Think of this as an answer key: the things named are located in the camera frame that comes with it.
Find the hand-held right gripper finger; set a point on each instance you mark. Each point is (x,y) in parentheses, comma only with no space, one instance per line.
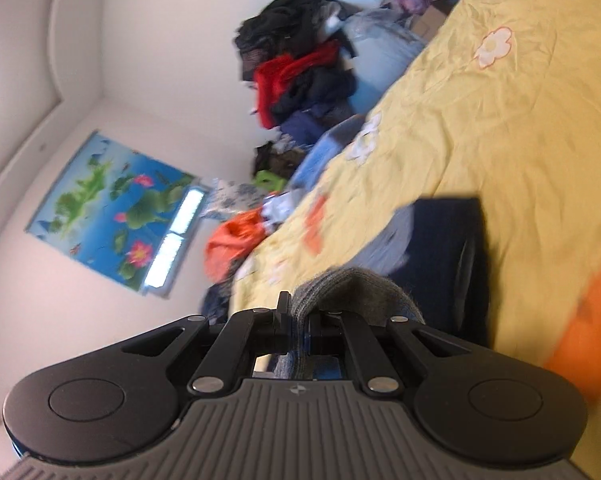
(230,345)

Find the grey sweater with navy sleeves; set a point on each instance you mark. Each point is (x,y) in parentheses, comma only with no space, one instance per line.
(430,260)

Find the dark patterned clothes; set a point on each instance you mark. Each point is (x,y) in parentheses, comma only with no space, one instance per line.
(218,302)

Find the pile of clothes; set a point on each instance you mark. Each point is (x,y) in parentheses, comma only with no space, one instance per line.
(300,70)

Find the orange plastic bag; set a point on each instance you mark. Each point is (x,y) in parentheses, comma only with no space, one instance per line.
(233,240)

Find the window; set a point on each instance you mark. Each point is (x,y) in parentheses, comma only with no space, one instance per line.
(175,240)

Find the floral pillow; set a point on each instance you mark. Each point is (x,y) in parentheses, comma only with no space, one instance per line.
(230,200)

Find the white crumpled cloth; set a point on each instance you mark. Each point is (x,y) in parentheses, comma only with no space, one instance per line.
(280,207)

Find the green cloth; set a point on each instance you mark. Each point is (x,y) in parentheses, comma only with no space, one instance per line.
(269,180)

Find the dark brown garment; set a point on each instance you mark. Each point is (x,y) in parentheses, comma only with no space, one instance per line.
(278,160)

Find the light blue folded cloth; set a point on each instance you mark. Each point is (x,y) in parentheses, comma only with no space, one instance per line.
(325,152)

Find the clear plastic bag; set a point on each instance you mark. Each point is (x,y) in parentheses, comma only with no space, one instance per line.
(380,50)

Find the yellow printed quilt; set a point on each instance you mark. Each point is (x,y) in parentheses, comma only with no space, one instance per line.
(505,135)

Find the cardboard box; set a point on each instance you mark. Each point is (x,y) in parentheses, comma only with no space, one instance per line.
(433,12)

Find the lotus wall poster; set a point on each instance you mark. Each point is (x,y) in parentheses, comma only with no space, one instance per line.
(95,200)

